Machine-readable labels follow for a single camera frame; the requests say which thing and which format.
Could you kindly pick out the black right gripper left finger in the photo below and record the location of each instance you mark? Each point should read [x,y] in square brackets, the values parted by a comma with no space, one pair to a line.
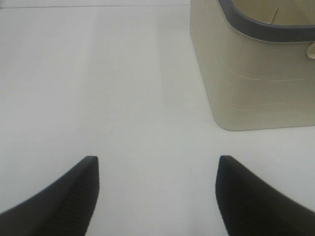
[64,208]

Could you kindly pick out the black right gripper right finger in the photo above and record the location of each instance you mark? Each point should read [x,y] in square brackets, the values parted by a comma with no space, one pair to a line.
[251,207]

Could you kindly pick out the beige basket with grey rim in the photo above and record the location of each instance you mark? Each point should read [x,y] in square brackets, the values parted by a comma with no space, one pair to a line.
[257,61]

